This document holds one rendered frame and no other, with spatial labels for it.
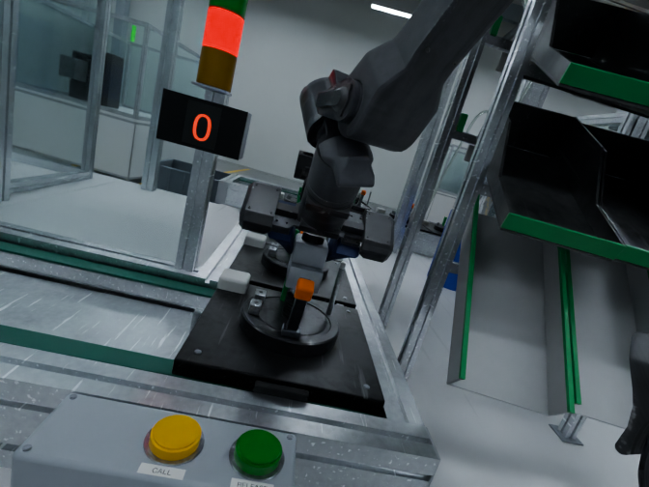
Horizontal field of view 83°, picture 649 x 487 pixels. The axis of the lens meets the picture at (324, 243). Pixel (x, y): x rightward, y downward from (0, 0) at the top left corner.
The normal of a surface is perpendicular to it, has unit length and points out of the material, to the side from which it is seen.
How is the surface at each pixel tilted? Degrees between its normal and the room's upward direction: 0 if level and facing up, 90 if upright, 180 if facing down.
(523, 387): 45
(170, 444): 0
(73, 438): 0
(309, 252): 90
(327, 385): 0
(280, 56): 90
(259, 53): 90
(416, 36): 90
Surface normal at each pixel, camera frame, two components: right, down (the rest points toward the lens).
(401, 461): 0.04, 0.27
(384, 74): -0.51, -0.35
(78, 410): 0.26, -0.93
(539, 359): 0.10, -0.50
